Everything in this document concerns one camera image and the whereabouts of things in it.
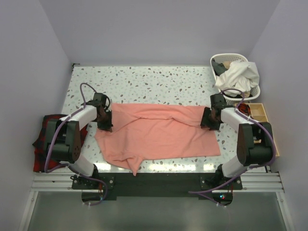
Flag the red patterned rolled item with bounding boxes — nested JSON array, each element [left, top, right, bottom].
[[238, 103, 251, 116]]

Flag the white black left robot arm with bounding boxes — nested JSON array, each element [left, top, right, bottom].
[[43, 93, 113, 189]]

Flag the pink t shirt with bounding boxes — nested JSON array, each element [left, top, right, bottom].
[[95, 103, 220, 176]]

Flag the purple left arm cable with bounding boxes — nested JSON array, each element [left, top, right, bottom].
[[44, 83, 109, 206]]

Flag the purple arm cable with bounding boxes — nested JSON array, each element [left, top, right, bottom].
[[44, 83, 109, 206], [188, 88, 276, 205]]

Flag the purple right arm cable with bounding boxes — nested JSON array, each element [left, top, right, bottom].
[[188, 88, 276, 205]]

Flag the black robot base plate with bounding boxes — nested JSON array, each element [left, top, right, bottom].
[[72, 172, 244, 202]]

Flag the white perforated laundry basket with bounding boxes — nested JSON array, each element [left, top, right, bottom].
[[210, 53, 261, 104]]

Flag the dark grey garment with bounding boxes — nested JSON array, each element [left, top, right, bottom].
[[211, 60, 227, 76]]

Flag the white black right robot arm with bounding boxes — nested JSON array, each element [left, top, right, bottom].
[[200, 94, 276, 189]]

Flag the red black plaid shirt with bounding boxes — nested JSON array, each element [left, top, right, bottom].
[[32, 114, 88, 172]]

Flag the wooden compartment tray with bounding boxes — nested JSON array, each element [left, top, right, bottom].
[[247, 103, 280, 157]]

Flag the white garment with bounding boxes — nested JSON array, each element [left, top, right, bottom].
[[215, 60, 260, 95]]

